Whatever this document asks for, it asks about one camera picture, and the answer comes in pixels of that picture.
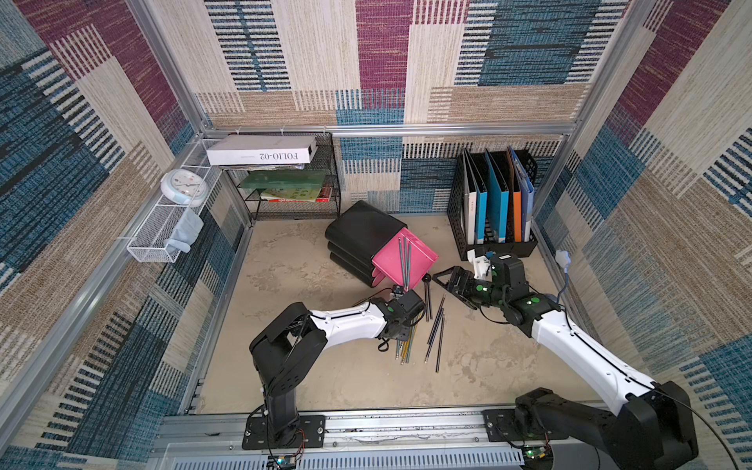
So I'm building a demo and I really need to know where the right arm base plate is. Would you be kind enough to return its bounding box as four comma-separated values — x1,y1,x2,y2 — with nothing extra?
482,409,569,444

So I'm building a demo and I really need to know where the black pencil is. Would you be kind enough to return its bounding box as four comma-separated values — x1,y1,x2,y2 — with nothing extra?
422,275,431,322
424,278,433,322

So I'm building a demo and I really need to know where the black pink drawer unit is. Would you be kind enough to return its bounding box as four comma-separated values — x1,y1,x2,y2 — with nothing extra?
325,201,411,288

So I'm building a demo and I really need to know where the white round clock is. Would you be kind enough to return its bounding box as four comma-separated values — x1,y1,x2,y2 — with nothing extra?
160,168,210,208

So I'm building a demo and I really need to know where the black mesh shelf rack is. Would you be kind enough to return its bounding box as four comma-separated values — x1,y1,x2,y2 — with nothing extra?
224,133,342,222

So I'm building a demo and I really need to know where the dark blue binder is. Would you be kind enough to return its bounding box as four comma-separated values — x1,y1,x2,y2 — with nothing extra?
509,148,535,242

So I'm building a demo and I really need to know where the white wire basket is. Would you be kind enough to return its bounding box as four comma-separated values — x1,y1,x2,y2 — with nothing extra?
127,166,221,264

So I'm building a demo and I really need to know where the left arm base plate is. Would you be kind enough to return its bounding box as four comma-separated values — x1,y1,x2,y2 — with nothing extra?
241,415,326,450

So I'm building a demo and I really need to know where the orange binder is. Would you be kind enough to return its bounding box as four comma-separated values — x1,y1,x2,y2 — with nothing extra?
506,147,523,242

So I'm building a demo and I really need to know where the pink top drawer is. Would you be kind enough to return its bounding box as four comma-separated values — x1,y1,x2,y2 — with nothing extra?
372,228,439,289

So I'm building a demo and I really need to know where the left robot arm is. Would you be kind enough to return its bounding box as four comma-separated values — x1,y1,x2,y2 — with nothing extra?
242,291,425,450

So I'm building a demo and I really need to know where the green book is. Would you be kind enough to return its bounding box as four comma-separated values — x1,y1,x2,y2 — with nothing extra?
239,170,328,190

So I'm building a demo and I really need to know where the dark blue pencil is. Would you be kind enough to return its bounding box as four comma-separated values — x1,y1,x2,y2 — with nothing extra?
424,297,446,363
435,313,447,374
427,307,445,347

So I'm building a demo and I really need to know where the light blue binder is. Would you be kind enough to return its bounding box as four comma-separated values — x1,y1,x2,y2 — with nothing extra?
469,154,488,245
485,149,509,243

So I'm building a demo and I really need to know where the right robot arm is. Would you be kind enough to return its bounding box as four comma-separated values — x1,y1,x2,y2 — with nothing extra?
433,255,699,469

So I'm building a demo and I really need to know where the light blue cloth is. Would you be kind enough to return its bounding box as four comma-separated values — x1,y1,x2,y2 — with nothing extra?
164,210,204,256

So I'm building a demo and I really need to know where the white folio box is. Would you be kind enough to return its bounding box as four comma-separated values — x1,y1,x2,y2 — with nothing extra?
207,134,317,166

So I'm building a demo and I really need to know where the black plastic file organizer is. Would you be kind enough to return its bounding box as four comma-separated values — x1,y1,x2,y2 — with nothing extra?
446,148,538,260

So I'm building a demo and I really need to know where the blue white cable connector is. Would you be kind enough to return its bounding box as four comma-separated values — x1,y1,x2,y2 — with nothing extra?
554,250,571,275

